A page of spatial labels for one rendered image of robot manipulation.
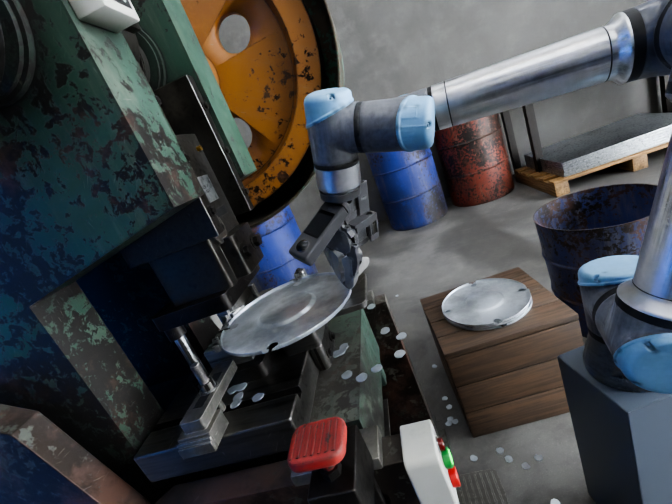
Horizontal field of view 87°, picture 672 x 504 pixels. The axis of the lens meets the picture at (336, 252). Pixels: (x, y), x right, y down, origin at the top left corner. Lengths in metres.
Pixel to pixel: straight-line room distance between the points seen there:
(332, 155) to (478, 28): 3.66
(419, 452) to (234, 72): 0.94
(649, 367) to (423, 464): 0.34
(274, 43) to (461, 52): 3.18
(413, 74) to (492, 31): 0.79
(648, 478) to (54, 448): 1.07
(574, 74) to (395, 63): 3.38
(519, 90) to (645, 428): 0.63
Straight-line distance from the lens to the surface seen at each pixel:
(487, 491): 1.11
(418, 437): 0.60
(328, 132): 0.55
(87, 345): 0.77
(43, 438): 0.81
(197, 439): 0.66
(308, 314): 0.69
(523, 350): 1.25
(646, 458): 0.95
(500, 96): 0.65
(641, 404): 0.87
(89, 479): 0.82
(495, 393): 1.31
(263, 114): 1.04
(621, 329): 0.68
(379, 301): 0.99
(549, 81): 0.66
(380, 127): 0.53
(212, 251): 0.66
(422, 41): 4.04
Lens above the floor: 1.07
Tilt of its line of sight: 17 degrees down
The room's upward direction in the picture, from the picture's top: 23 degrees counter-clockwise
